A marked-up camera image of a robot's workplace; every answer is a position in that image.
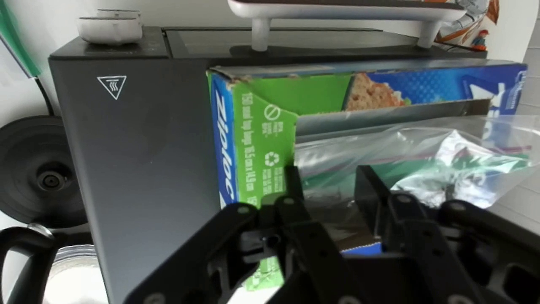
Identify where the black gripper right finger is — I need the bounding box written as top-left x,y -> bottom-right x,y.
353,164 -> 540,304

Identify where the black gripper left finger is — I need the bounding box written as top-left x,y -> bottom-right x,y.
125,164 -> 361,304

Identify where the clear zip lock bag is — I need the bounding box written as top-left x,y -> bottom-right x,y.
292,115 -> 540,213

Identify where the blue Ziploc box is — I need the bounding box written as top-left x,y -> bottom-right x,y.
204,63 -> 530,294

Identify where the black toaster oven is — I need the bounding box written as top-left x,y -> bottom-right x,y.
47,0 -> 491,304

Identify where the black round disc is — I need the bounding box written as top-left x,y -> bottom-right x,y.
0,115 -> 90,230

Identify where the orange blue printed item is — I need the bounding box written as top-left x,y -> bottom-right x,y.
437,0 -> 503,56

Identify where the silver pot with black handle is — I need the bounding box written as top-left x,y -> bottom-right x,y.
0,225 -> 110,304

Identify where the black power cable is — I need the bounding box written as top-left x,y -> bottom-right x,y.
32,73 -> 59,117

